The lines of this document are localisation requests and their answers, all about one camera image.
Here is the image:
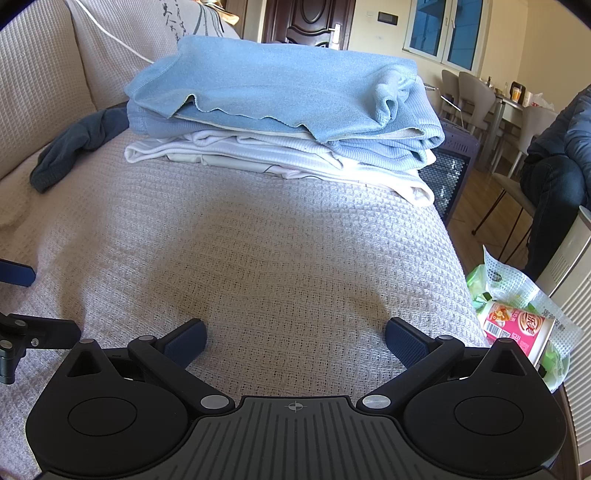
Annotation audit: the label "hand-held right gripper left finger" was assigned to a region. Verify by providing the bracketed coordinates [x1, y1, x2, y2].
[67, 318, 235, 415]

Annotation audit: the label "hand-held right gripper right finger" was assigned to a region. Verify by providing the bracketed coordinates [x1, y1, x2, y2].
[360, 316, 531, 412]

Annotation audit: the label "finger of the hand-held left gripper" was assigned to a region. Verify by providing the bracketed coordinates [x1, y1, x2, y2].
[0, 313, 82, 386]
[0, 258, 37, 288]

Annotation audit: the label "white ribbed shirt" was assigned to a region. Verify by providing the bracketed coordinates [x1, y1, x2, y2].
[124, 137, 436, 206]

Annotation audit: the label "light blue sweatpants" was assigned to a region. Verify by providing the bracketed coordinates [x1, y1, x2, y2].
[126, 99, 438, 172]

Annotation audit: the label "light blue fleece garment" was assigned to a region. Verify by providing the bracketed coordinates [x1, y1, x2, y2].
[126, 36, 446, 145]

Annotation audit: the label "pink food container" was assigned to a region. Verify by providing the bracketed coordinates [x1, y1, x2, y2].
[481, 301, 556, 366]

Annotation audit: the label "plastic trash bag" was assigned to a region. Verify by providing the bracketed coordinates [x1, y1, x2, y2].
[465, 244, 585, 393]

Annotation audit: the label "dark blue garment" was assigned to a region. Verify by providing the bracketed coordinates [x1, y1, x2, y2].
[30, 108, 131, 193]

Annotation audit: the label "dark electric heater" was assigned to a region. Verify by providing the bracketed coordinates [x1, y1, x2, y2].
[417, 117, 482, 228]

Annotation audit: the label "patterned white pillow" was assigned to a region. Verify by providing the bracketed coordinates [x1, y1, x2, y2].
[154, 0, 242, 44]

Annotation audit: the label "window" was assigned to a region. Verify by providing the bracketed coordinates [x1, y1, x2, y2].
[403, 0, 491, 72]

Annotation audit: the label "dark wooden door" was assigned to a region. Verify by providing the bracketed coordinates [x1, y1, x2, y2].
[262, 0, 357, 49]

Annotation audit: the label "white cable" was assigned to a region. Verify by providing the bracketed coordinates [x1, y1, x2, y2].
[74, 0, 158, 65]

